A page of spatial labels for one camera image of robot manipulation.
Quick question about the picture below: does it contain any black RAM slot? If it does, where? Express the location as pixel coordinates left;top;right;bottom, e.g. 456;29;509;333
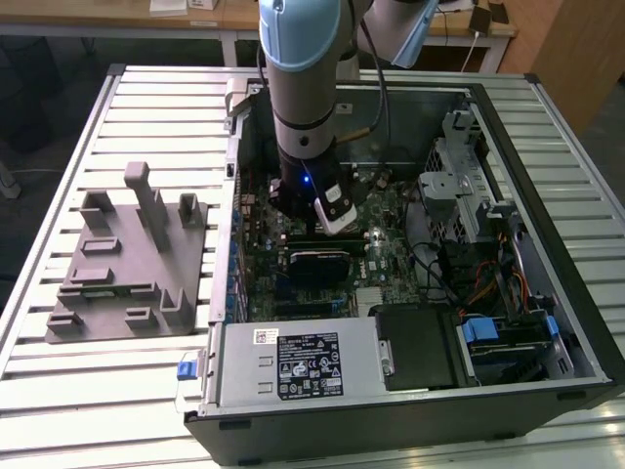
286;241;367;255
286;232;366;244

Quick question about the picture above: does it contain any black graphics card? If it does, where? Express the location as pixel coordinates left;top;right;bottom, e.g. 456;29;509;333
287;249;352;285

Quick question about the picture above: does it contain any silver drive cage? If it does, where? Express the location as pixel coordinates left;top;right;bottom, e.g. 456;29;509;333
417;109;494;245

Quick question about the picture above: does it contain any green motherboard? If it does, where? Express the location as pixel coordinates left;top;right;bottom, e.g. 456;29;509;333
236;168;440;323

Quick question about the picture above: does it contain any silver finned heatsink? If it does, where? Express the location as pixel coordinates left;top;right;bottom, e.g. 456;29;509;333
355;287;387;319

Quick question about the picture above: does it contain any grey parts rack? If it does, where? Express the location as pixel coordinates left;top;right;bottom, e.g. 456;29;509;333
44;160;210;344

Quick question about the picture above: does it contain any black plastic shroud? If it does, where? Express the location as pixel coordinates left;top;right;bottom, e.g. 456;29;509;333
373;302;478;392

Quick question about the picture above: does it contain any black power supply label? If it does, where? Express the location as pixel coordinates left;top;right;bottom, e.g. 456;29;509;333
275;331;345;402

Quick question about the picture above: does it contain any silver power supply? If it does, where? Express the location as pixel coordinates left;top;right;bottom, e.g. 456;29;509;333
214;320;387;409

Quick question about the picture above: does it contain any blue disk carrier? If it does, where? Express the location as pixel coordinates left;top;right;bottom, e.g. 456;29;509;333
461;316;500;347

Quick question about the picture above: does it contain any green RAM stick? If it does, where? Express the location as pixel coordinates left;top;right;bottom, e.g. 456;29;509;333
77;284;160;298

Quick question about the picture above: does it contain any white cardboard box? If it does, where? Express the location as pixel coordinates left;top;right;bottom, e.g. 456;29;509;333
148;0;189;15

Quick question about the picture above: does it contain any black disk bay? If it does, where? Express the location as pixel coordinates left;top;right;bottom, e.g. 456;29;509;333
456;312;580;388

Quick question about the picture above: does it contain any black open PC case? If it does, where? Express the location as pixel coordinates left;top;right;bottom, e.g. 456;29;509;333
174;72;625;468

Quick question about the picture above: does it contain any wooden desk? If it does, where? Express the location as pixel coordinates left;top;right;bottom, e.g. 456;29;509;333
0;0;519;74

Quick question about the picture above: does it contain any wooden cabinet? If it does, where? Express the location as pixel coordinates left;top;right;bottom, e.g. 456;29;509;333
497;0;625;136

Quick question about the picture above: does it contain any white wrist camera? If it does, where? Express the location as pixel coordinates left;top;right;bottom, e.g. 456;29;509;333
313;183;358;239

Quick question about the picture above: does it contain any black cable copper plug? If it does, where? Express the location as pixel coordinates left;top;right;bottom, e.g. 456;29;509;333
338;0;392;144

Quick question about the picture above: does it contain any orange yellow wire bundle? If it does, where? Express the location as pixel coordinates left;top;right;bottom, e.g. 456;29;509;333
458;261;531;314

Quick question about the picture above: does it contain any white charging cable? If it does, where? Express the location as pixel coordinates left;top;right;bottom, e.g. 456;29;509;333
462;27;484;74

